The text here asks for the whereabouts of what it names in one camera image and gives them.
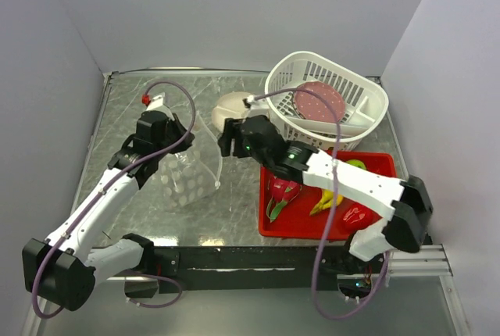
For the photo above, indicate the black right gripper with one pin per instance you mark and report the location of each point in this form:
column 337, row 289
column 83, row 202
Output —
column 225, row 141

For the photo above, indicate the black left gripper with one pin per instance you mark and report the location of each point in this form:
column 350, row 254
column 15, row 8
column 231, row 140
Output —
column 176, row 125

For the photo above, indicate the clear dotted zip top bag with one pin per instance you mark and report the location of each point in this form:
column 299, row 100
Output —
column 188, row 176

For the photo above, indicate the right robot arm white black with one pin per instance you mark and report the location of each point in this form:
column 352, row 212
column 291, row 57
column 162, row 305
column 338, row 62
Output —
column 404, row 206

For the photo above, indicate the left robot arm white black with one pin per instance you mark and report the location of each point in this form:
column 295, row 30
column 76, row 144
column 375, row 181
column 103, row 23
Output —
column 62, row 271

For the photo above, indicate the beige divided plate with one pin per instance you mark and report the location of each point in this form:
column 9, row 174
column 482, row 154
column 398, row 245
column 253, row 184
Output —
column 229, row 106

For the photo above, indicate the pink dragon fruit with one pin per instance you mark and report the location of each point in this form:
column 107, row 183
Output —
column 282, row 192

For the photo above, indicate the pink dotted plate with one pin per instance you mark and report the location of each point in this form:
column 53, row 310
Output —
column 319, row 102

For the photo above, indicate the yellow banana bunch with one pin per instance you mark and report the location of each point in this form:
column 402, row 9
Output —
column 326, row 200

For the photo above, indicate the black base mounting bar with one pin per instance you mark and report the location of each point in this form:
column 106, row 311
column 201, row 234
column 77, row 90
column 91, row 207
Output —
column 258, row 267

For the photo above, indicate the green apple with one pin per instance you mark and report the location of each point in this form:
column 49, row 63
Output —
column 357, row 163

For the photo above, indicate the red bell pepper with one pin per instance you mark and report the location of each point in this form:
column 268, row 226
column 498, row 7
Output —
column 358, row 217

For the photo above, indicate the white plastic basket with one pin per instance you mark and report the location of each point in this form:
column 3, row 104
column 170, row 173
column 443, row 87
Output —
column 366, row 103

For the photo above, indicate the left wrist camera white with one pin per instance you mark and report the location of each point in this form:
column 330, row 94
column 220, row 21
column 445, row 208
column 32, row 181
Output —
column 154, row 103

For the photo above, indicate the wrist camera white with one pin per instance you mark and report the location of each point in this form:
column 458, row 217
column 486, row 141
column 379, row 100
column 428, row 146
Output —
column 154, row 103
column 255, row 107

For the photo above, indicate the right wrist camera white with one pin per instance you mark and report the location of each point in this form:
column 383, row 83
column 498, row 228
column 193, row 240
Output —
column 255, row 107

